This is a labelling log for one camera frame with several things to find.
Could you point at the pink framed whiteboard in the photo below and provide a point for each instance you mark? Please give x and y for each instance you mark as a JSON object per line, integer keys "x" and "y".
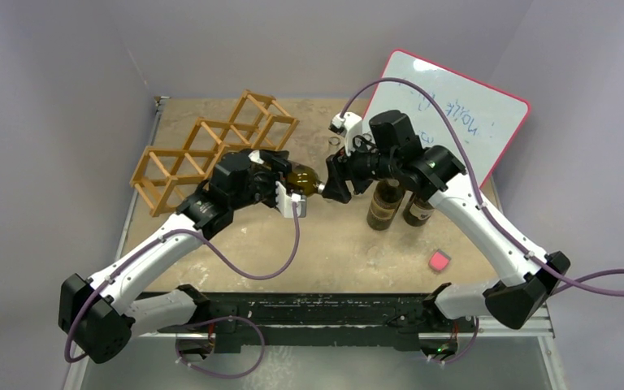
{"x": 484, "y": 118}

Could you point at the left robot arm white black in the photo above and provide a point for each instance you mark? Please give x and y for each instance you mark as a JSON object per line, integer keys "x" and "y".
{"x": 100, "y": 314}

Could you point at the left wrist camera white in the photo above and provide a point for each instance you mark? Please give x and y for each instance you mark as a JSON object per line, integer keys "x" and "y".
{"x": 297, "y": 206}

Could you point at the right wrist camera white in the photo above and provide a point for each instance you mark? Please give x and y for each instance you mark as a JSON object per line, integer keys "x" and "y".
{"x": 349, "y": 126}

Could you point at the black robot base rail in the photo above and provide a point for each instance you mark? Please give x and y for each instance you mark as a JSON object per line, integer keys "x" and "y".
{"x": 323, "y": 320}

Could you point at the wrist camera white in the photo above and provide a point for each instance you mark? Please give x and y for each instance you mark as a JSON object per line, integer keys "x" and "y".
{"x": 349, "y": 126}
{"x": 297, "y": 206}

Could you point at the wooden lattice wine rack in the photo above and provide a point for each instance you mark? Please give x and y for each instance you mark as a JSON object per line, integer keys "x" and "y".
{"x": 163, "y": 176}

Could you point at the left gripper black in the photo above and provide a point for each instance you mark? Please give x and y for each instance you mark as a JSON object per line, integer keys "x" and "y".
{"x": 279, "y": 168}

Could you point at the olive green wine bottle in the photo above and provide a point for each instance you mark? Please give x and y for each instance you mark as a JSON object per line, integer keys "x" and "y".
{"x": 304, "y": 180}

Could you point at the pink eraser block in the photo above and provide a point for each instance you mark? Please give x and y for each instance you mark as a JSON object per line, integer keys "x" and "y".
{"x": 439, "y": 261}

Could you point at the dark bottle beige label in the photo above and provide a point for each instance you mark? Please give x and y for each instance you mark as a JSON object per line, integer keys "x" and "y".
{"x": 385, "y": 202}

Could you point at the clear square glass bottle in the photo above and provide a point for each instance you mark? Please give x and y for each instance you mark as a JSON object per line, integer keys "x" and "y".
{"x": 333, "y": 143}

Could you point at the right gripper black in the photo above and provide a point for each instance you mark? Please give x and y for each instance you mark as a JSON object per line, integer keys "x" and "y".
{"x": 345, "y": 175}

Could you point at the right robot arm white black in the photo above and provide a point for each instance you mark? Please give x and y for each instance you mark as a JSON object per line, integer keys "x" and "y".
{"x": 526, "y": 273}

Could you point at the dark green wine bottle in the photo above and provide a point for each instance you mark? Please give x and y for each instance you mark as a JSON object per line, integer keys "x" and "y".
{"x": 417, "y": 211}

